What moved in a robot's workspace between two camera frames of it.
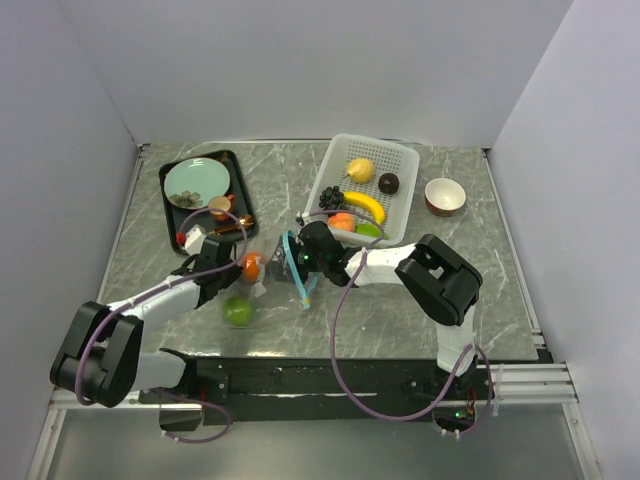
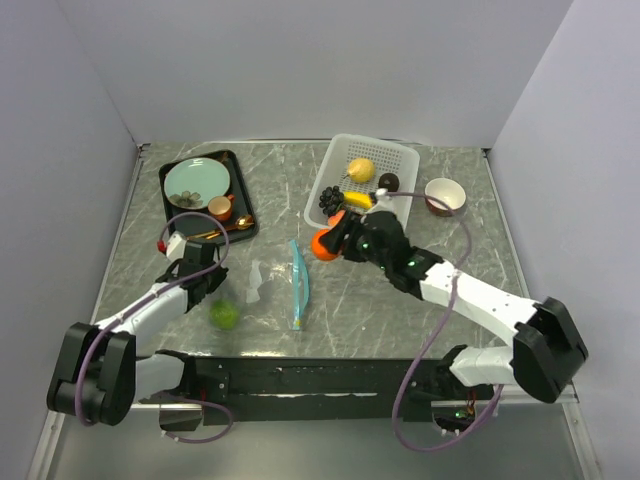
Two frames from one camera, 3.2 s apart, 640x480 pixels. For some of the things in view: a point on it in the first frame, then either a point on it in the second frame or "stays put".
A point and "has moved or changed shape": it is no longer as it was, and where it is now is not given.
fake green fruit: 238,311 -> 224,314
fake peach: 342,221 stays put
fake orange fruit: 251,267 has moved or changed shape
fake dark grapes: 331,198 stays put
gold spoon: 246,220 stays put
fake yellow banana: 362,199 stays put
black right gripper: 295,245 -> 336,239
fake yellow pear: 360,170 stays put
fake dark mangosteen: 388,183 stays put
